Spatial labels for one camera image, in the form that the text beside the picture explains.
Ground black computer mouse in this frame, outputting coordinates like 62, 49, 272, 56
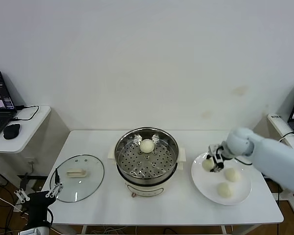
3, 123, 21, 140

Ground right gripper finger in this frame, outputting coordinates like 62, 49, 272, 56
209, 155, 226, 173
208, 144, 223, 160

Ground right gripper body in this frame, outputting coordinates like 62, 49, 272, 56
219, 141, 233, 162

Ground white cables under table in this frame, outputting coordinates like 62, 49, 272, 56
88, 226, 128, 235

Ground black laptop power cable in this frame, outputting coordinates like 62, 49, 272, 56
10, 104, 40, 121

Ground glass pot lid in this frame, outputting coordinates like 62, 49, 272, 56
49, 154, 105, 203

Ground cream electric cooker base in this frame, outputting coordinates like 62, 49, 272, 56
108, 144, 187, 198

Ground black floor cable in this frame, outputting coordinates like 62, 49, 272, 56
0, 182, 24, 235

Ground white steamed baozi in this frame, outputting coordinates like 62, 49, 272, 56
201, 159, 215, 172
224, 167, 241, 183
140, 139, 155, 154
216, 182, 234, 198

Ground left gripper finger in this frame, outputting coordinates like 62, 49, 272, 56
45, 167, 65, 199
13, 172, 32, 204

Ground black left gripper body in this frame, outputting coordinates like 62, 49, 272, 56
26, 190, 57, 228

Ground stainless steel steamer basket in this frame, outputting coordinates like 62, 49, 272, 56
114, 126, 180, 186

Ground white floor cable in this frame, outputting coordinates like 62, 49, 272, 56
0, 189, 23, 212

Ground white round plate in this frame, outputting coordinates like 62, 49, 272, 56
191, 151, 252, 206

